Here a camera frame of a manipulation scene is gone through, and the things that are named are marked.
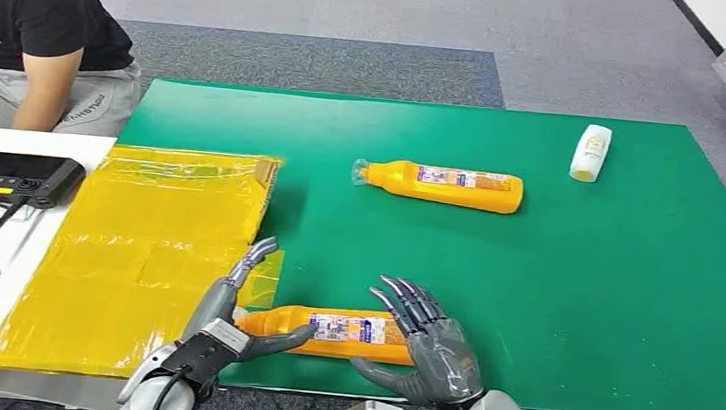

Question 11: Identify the small white bottle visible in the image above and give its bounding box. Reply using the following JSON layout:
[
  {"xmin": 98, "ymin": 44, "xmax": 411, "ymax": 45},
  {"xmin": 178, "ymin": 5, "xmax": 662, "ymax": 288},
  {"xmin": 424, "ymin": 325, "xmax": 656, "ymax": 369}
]
[{"xmin": 567, "ymin": 122, "xmax": 614, "ymax": 185}]

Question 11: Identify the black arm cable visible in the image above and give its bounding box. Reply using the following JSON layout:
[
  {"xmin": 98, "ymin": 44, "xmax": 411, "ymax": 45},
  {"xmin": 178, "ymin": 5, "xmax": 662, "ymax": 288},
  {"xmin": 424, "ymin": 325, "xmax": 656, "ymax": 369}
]
[{"xmin": 148, "ymin": 361, "xmax": 191, "ymax": 410}]

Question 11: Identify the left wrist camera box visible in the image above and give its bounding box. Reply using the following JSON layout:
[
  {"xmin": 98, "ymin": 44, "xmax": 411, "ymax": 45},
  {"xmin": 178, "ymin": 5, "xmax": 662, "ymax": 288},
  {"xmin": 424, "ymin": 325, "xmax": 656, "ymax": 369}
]
[{"xmin": 159, "ymin": 313, "xmax": 253, "ymax": 390}]

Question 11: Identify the black remote controller with antennas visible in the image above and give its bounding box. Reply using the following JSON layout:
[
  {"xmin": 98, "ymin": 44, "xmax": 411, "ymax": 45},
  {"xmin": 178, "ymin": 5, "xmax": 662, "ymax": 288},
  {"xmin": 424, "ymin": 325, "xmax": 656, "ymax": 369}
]
[{"xmin": 0, "ymin": 151, "xmax": 89, "ymax": 266}]

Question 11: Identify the yellow plastic covered board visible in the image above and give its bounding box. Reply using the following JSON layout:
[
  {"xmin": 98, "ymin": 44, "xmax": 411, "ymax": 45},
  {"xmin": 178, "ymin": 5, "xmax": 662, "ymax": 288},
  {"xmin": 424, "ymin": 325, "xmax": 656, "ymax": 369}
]
[{"xmin": 0, "ymin": 130, "xmax": 294, "ymax": 396}]

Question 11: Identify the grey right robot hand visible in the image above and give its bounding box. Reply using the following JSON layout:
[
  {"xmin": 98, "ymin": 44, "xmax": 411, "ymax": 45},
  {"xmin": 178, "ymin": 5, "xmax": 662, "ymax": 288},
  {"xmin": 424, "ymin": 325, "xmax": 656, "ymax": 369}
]
[{"xmin": 345, "ymin": 272, "xmax": 496, "ymax": 410}]

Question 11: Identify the grey flat board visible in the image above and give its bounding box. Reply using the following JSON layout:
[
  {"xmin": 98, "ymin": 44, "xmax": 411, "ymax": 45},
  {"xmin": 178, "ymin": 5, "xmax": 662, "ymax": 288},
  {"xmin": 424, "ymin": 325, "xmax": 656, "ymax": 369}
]
[{"xmin": 0, "ymin": 364, "xmax": 151, "ymax": 410}]

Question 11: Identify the orange bottle with label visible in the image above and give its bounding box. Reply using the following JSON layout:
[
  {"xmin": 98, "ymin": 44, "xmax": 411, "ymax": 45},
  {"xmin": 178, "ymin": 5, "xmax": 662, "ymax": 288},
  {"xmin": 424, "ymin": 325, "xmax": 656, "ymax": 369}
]
[
  {"xmin": 229, "ymin": 297, "xmax": 421, "ymax": 368},
  {"xmin": 348, "ymin": 156, "xmax": 527, "ymax": 217}
]

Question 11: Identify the dark grey floor rug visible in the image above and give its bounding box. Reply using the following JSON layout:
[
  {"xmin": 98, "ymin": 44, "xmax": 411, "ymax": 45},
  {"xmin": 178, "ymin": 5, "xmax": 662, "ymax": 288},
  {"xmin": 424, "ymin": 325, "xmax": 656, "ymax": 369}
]
[{"xmin": 111, "ymin": 15, "xmax": 510, "ymax": 122}]

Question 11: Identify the green table mat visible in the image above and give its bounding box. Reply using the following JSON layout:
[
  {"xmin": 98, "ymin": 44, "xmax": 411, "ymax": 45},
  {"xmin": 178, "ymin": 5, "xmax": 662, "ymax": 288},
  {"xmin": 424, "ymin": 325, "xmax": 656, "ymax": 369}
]
[{"xmin": 95, "ymin": 72, "xmax": 726, "ymax": 410}]

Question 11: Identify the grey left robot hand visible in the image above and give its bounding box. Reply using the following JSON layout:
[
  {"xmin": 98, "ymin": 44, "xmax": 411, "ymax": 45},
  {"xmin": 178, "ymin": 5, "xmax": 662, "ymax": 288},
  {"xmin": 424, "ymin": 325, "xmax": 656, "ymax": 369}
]
[{"xmin": 178, "ymin": 229, "xmax": 327, "ymax": 370}]

